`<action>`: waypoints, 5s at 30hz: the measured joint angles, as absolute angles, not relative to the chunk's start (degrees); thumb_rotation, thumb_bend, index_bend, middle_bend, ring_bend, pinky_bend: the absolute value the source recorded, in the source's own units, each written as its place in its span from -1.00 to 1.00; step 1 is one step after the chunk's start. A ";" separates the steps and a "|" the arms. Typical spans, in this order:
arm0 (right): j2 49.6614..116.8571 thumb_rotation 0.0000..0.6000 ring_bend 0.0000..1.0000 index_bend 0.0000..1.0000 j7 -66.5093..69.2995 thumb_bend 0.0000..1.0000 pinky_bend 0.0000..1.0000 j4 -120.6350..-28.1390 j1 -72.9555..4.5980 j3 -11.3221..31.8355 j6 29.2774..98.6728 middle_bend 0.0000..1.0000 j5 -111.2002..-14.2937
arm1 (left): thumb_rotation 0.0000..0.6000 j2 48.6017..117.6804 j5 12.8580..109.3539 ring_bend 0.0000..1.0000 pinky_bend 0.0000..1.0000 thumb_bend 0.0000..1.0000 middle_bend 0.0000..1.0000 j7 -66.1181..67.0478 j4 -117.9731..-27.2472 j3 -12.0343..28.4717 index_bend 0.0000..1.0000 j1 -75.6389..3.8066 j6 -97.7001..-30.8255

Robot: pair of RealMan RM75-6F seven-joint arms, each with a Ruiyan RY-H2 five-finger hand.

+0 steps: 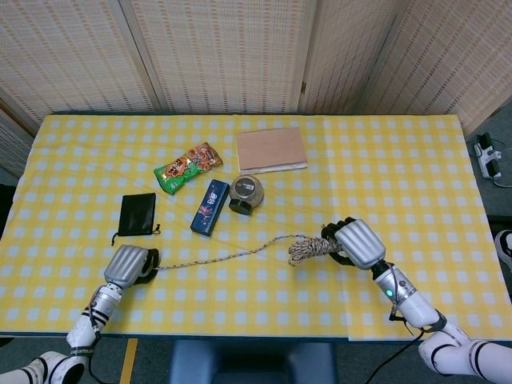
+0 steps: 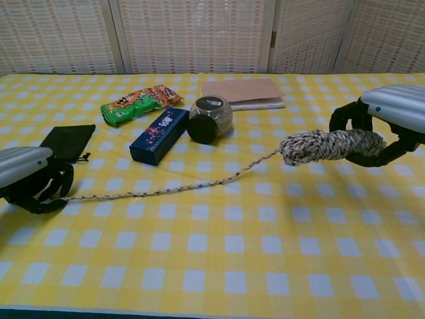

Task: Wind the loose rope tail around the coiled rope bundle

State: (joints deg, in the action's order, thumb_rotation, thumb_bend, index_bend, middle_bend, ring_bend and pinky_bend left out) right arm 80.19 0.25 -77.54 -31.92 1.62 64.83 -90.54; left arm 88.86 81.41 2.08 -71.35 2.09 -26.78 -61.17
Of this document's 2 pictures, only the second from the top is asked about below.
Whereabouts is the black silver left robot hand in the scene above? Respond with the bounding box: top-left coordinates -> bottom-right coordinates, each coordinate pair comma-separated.
0,146 -> 76,215

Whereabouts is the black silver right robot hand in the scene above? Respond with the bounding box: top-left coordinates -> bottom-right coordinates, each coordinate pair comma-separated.
328,84 -> 425,169

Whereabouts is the light speckled braided rope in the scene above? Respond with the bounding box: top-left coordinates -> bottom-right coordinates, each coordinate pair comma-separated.
61,129 -> 388,203

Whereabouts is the green orange snack bag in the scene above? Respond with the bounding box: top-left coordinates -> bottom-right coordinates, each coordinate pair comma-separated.
100,85 -> 185,128

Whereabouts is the dark blue printed box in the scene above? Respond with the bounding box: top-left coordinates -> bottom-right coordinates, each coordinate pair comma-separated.
129,106 -> 190,166

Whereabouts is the glass jar with black lid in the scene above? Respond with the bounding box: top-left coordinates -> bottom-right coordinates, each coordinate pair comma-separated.
186,96 -> 234,145

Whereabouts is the yellow white checked tablecloth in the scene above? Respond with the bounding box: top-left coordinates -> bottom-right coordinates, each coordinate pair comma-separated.
0,72 -> 425,315

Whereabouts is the black drawstring pouch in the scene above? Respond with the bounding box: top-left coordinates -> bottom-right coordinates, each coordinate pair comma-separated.
39,124 -> 96,163

